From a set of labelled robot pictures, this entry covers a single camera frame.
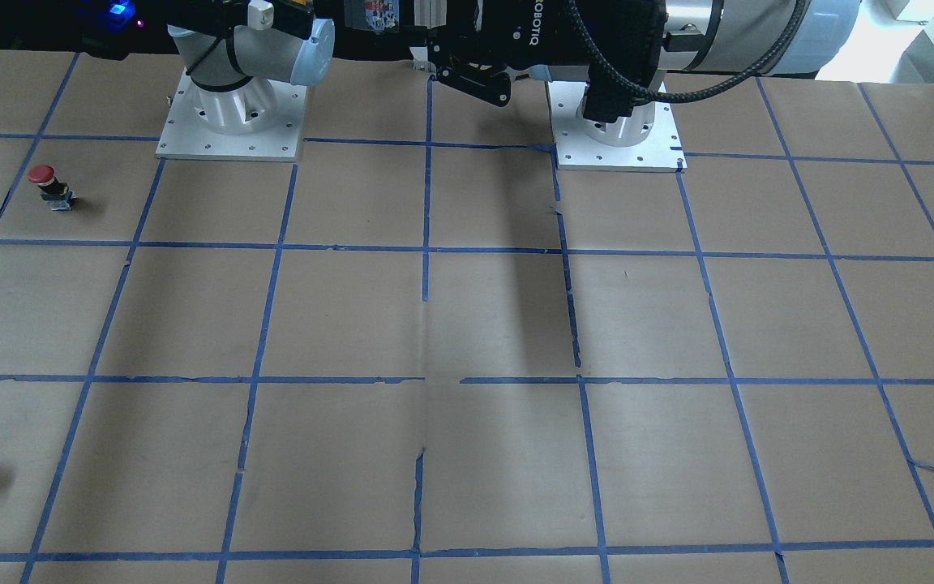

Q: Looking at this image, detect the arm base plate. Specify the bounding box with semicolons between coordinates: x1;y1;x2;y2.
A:
547;81;688;173
156;75;309;163

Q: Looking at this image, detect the red mushroom push button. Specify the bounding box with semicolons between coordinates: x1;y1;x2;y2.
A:
26;164;75;212

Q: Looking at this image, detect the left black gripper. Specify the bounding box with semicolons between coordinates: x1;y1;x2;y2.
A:
427;1;666;107

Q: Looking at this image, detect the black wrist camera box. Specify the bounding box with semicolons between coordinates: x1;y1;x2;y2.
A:
582;59;658;123

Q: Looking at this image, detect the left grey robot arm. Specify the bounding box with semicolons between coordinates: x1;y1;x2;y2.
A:
413;1;860;106

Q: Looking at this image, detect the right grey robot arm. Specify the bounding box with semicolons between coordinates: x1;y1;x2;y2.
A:
165;1;336;135

